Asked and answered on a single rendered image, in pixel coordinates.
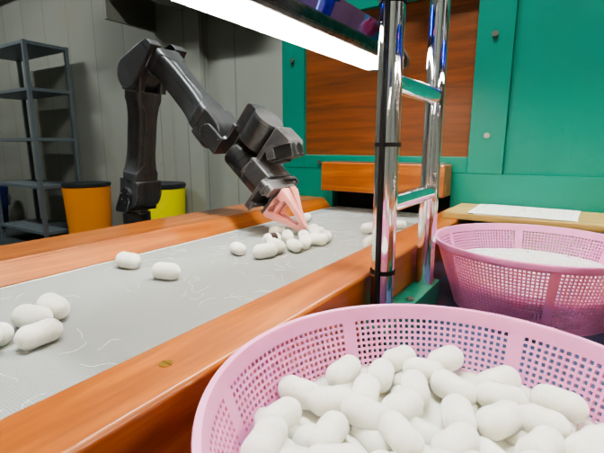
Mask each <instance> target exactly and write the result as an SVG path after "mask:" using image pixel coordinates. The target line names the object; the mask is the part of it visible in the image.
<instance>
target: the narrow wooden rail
mask: <svg viewBox="0 0 604 453"><path fill-rule="evenodd" d="M448 209H451V208H448ZM445 210H447V209H445ZM445 210H443V211H445ZM443 211H441V212H440V213H438V216H437V230H439V229H441V228H443V227H449V226H454V225H462V224H474V223H475V221H472V220H462V219H453V218H443V217H442V212H443ZM437 230H436V231H437ZM417 237H418V223H416V224H414V225H412V226H409V227H407V228H406V229H404V230H401V231H399V232H397V233H396V236H395V276H394V295H393V297H395V296H396V295H397V294H398V293H399V292H401V291H402V290H403V289H405V288H406V287H407V286H408V285H410V284H411V283H412V282H413V281H415V271H416V254H417ZM371 254H372V244H371V245H369V246H367V247H365V248H363V249H361V250H359V251H357V252H355V253H352V254H350V255H348V256H346V257H344V258H342V259H340V260H338V261H336V262H333V263H331V264H329V265H327V266H325V267H323V268H321V269H319V270H317V271H314V272H312V273H310V274H307V275H306V276H304V277H302V278H300V279H298V280H295V281H293V282H290V283H289V284H287V285H285V286H283V287H281V288H279V289H275V290H273V291H272V292H270V293H268V294H266V295H264V296H262V297H259V298H257V299H255V300H253V301H251V302H249V303H247V304H244V305H242V306H240V307H238V308H236V309H234V310H232V311H230V312H227V313H225V314H223V315H221V316H219V317H217V318H215V319H212V320H210V321H208V322H206V323H205V324H202V325H200V326H197V327H195V328H193V329H191V330H189V331H188V332H186V333H182V334H180V335H178V336H176V337H174V338H172V339H171V340H169V341H167V342H163V343H161V344H159V345H157V346H155V347H154V348H152V349H149V350H147V351H144V352H142V353H140V354H138V355H137V356H134V357H132V358H130V359H128V360H125V361H123V362H121V363H120V364H117V365H115V366H113V367H111V368H109V369H106V370H104V371H102V372H100V373H98V374H96V375H94V376H92V377H89V378H87V379H85V380H83V381H81V382H79V383H77V384H75V385H73V386H70V387H68V388H66V389H64V390H62V391H60V392H58V393H56V394H54V395H51V396H49V397H47V398H45V399H43V400H41V401H38V402H37V403H35V404H32V405H30V406H28V407H26V408H23V409H21V410H20V411H18V412H16V413H13V414H11V415H8V416H6V417H4V418H3V419H1V420H0V453H191V432H192V426H193V422H194V417H195V414H196V411H197V408H198V405H199V402H200V399H201V398H202V395H203V393H204V391H205V389H206V387H207V386H208V384H209V381H210V380H211V379H212V378H213V376H214V375H215V374H216V372H217V371H218V369H219V368H220V367H221V366H222V365H223V364H224V362H225V361H226V360H227V359H228V358H229V357H230V356H231V355H232V354H234V353H235V352H236V351H237V350H239V349H240V348H241V347H242V346H244V345H245V344H246V343H248V342H249V341H250V340H252V339H253V338H255V337H257V336H258V335H260V334H262V333H265V332H266V331H268V330H270V329H271V328H274V327H276V326H278V325H280V324H284V323H286V322H288V321H291V320H294V319H297V318H299V317H302V316H305V315H311V314H314V313H318V312H323V311H326V310H331V309H336V308H342V307H348V306H364V305H370V282H371V273H370V267H371ZM446 275H447V273H446V270H445V267H444V263H443V261H442V257H441V253H440V248H439V246H438V245H437V244H435V259H434V273H433V277H434V278H435V279H436V280H440V281H441V280H442V279H443V278H444V277H445V276H446Z"/></svg>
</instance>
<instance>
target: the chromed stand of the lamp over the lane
mask: <svg viewBox="0 0 604 453"><path fill-rule="evenodd" d="M407 4H408V0H379V1H378V6H379V7H380V11H379V38H378V65H377V118H376V143H374V147H375V173H374V200H373V227H372V254H371V267H370V273H371V282H370V304H371V305H377V304H421V305H434V306H437V305H438V303H439V290H440V280H436V279H435V278H434V277H433V273H434V259H435V244H436V230H437V216H438V202H439V187H440V160H441V146H442V131H443V117H444V103H445V89H446V74H447V60H448V45H449V18H450V4H451V0H431V7H430V24H429V40H428V57H427V73H426V83H424V82H422V81H419V80H417V79H414V78H412V77H410V76H408V75H404V34H405V13H406V6H407ZM402 96H404V97H407V98H411V99H415V100H417V101H421V102H425V106H424V122H423V140H422V171H421V186H418V187H414V188H411V189H407V190H403V191H398V174H399V155H400V146H401V143H400V134H401V114H402ZM418 203H420V205H419V221H418V237H417V254H416V271H415V281H413V282H412V283H411V284H410V285H408V286H407V287H406V288H405V289H403V290H402V291H401V292H399V293H398V294H397V295H396V296H395V297H393V295H394V276H395V236H396V215H397V211H398V210H401V209H405V208H408V207H411V206H413V205H416V204H418Z"/></svg>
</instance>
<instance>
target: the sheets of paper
mask: <svg viewBox="0 0 604 453"><path fill-rule="evenodd" d="M467 213H474V214H476V215H489V216H501V217H514V218H537V219H549V220H561V221H573V222H579V221H578V217H579V216H580V213H581V212H580V211H577V210H567V209H542V208H531V207H518V206H506V205H494V204H480V205H478V206H477V207H475V208H473V209H471V210H470V211H468V212H467Z"/></svg>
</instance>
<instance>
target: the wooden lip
mask: <svg viewBox="0 0 604 453"><path fill-rule="evenodd" d="M421 171H422V163H406V162H399V174H398V191H403V190H407V189H411V188H414V187H418V186H421ZM374 173H375V162H365V161H330V162H322V183H321V189H322V190H323V191H347V192H360V193H374ZM451 173H452V164H446V163H440V187H439V198H441V199H442V198H445V197H448V196H449V195H450V186H451Z"/></svg>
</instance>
